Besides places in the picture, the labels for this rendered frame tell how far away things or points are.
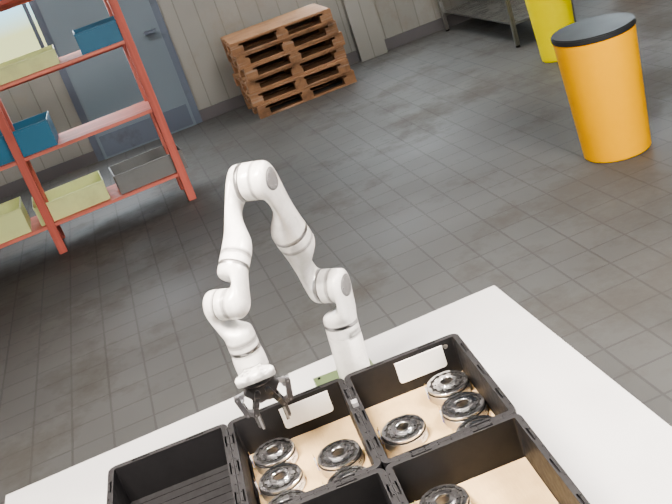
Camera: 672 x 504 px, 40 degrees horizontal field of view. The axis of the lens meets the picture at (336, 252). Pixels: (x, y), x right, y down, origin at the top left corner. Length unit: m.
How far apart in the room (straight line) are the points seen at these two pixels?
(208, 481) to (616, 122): 3.75
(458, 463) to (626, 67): 3.74
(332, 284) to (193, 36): 7.47
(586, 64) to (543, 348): 2.98
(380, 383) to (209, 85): 7.71
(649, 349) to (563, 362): 1.31
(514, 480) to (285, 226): 0.79
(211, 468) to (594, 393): 0.95
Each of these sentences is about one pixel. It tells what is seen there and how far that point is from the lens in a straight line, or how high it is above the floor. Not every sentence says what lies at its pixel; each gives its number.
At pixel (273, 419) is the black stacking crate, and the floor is 0.90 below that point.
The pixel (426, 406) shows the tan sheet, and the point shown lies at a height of 0.83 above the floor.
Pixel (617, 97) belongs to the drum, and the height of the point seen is 0.38.
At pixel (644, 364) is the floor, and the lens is 3.72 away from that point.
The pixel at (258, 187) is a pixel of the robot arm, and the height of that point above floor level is 1.43.
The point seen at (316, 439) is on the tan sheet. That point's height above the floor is 0.83.
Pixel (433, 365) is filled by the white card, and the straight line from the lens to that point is 2.31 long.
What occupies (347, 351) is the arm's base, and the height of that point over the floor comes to 0.87.
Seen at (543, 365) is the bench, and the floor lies 0.70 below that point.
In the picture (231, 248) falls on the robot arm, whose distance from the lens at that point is 2.07.
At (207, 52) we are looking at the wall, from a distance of 9.77.
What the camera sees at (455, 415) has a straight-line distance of 2.14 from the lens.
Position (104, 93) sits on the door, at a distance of 9.68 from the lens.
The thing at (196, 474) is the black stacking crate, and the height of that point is 0.83.
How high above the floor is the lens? 2.05
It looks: 22 degrees down
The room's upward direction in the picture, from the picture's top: 19 degrees counter-clockwise
